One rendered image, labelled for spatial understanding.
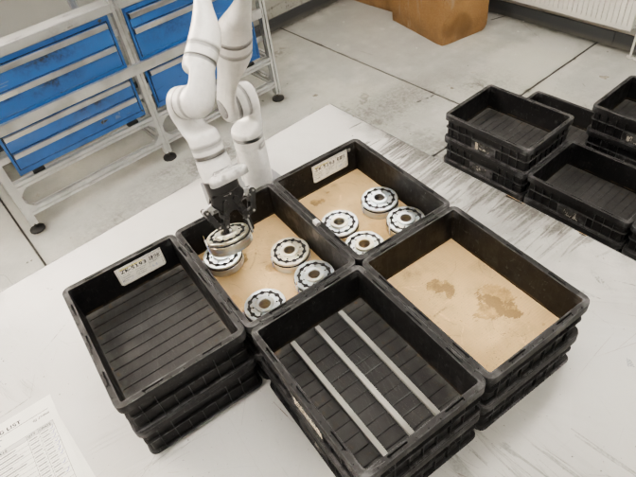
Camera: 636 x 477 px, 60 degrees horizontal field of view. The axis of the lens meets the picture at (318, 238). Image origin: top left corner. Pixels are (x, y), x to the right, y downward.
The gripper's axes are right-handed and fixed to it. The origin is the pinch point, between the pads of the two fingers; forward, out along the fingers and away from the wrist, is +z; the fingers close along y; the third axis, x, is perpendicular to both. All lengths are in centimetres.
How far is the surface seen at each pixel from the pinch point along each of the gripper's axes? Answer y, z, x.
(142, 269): 20.4, 6.8, -22.8
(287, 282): -6.4, 18.7, 0.5
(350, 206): -36.2, 14.0, -8.5
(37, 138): 14, -8, -195
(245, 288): 2.4, 17.2, -5.2
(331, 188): -37.4, 10.7, -18.0
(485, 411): -17, 38, 51
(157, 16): -65, -43, -186
